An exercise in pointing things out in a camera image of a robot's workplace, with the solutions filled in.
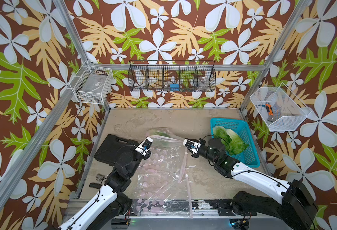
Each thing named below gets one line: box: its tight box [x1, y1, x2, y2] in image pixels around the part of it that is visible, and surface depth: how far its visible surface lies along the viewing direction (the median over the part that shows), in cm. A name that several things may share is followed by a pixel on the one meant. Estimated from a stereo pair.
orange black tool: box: [265, 102, 275, 122], surface depth 86 cm
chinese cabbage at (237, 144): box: [225, 128, 249, 155], surface depth 93 cm
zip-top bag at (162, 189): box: [132, 158, 193, 219], surface depth 80 cm
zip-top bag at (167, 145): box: [142, 127, 189, 162], surface depth 91 cm
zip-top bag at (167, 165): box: [136, 136, 191, 187], surface depth 87 cm
